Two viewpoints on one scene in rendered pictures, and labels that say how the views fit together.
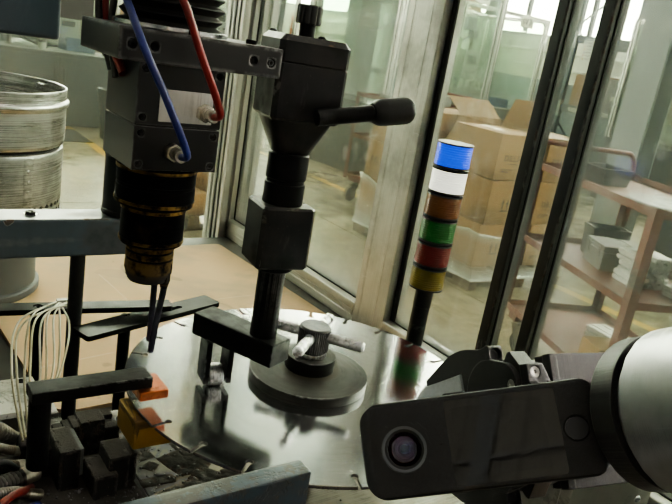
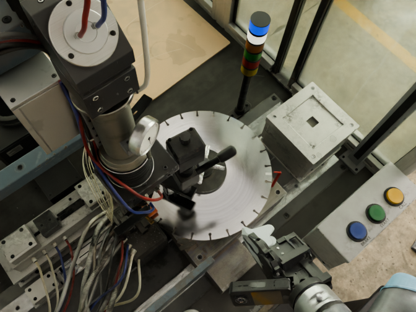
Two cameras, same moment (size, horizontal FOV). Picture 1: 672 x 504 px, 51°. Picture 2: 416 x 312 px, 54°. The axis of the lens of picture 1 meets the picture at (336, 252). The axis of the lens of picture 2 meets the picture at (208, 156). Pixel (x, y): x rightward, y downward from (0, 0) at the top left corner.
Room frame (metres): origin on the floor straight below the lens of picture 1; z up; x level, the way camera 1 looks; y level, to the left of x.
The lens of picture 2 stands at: (0.25, 0.05, 1.85)
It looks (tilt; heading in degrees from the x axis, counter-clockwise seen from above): 67 degrees down; 352
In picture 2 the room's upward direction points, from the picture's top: 6 degrees clockwise
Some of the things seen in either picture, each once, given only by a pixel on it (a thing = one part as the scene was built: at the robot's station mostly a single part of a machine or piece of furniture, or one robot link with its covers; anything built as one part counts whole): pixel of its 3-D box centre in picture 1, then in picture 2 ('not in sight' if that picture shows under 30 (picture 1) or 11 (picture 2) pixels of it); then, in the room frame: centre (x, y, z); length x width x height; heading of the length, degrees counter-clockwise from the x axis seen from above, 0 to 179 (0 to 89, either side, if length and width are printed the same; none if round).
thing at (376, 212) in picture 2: not in sight; (375, 213); (0.50, -0.42, 0.90); 0.04 x 0.04 x 0.02
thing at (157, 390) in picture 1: (97, 417); (136, 221); (0.48, 0.16, 0.95); 0.10 x 0.03 x 0.07; 127
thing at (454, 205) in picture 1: (442, 204); (255, 42); (0.87, -0.12, 1.08); 0.05 x 0.04 x 0.03; 37
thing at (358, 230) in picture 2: not in sight; (356, 231); (0.45, -0.36, 0.90); 0.04 x 0.04 x 0.02
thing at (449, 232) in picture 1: (437, 229); (253, 51); (0.87, -0.12, 1.05); 0.05 x 0.04 x 0.03; 37
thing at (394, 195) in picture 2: not in sight; (394, 196); (0.54, -0.47, 0.90); 0.04 x 0.04 x 0.02
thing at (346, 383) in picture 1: (309, 365); (203, 169); (0.60, 0.01, 0.96); 0.11 x 0.11 x 0.03
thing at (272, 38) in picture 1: (290, 143); (185, 160); (0.53, 0.05, 1.17); 0.06 x 0.05 x 0.20; 118
